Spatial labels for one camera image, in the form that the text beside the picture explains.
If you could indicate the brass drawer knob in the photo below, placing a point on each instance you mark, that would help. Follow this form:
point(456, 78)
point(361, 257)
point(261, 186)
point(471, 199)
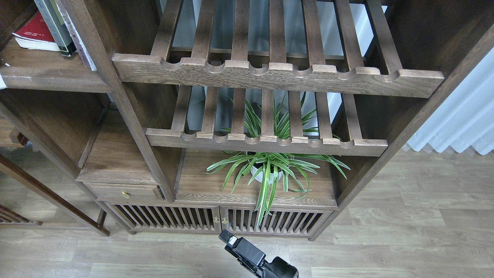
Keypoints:
point(125, 194)

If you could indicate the white book spine upright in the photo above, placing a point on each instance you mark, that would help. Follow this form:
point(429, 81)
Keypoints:
point(80, 47)

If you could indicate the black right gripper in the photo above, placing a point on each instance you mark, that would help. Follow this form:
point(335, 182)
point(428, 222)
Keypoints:
point(253, 259)

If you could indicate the green black cover book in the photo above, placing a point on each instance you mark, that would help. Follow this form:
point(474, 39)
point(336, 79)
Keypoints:
point(57, 27)

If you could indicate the dark wooden bookshelf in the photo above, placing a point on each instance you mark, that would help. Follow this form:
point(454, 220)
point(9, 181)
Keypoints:
point(153, 115)

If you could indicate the red cover book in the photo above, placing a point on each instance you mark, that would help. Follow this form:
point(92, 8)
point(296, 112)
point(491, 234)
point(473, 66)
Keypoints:
point(36, 35)

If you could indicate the white curtain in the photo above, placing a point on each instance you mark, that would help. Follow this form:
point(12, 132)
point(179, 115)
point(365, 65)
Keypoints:
point(466, 118)

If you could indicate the pale purple white book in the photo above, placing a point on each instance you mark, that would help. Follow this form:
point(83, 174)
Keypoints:
point(2, 83)

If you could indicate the green spider plant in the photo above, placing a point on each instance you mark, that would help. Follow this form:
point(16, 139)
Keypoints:
point(295, 167)

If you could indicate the white plant pot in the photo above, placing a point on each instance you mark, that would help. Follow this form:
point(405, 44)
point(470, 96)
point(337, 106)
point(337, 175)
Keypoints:
point(258, 174)

